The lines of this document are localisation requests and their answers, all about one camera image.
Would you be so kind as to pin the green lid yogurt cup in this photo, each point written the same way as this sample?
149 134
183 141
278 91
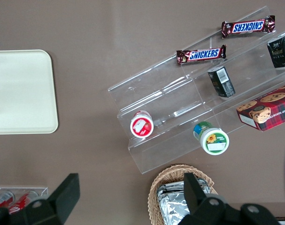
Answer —
213 140

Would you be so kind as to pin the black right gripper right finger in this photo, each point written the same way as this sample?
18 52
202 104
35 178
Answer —
194 194

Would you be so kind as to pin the oval tan wicker basket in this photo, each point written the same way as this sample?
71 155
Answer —
156 187

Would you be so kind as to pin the silver foil packet stack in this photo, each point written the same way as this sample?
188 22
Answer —
172 204

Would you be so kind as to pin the red cola bottle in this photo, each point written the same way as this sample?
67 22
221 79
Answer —
2 199
22 202

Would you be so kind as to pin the cream rectangular serving tray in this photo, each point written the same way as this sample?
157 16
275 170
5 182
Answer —
20 93

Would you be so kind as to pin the clear acrylic stepped stand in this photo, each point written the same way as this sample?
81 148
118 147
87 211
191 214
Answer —
156 93

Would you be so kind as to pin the brown Snickers bar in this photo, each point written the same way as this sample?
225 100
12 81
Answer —
248 27
201 55

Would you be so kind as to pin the clear acrylic bottle rack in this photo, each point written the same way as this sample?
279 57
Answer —
44 191

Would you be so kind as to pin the red tartan cookie box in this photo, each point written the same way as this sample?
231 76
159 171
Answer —
269 110

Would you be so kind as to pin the small black gold-print box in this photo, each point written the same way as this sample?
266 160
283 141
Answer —
280 51

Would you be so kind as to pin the small black barcode box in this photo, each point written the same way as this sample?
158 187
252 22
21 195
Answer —
222 82

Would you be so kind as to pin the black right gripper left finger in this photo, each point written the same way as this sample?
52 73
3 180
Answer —
62 197

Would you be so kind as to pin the red lid yogurt cup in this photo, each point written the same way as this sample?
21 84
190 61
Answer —
141 126

